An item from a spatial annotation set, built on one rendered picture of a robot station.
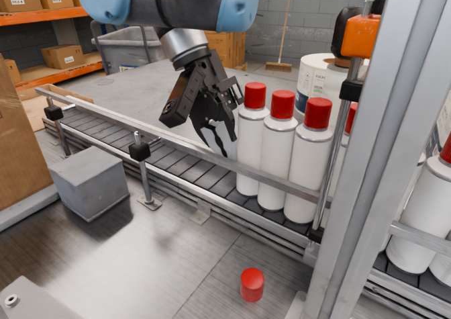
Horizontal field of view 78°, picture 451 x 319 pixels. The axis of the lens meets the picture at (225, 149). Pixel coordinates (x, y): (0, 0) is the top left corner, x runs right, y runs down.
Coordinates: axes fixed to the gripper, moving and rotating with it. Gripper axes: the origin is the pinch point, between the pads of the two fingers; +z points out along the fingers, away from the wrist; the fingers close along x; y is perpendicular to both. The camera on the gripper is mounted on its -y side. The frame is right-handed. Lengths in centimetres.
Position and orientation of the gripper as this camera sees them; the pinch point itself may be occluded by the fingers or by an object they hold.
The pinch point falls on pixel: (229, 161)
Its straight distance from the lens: 51.4
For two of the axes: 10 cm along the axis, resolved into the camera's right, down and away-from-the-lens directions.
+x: -7.1, 1.7, 6.8
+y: 5.7, -4.3, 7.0
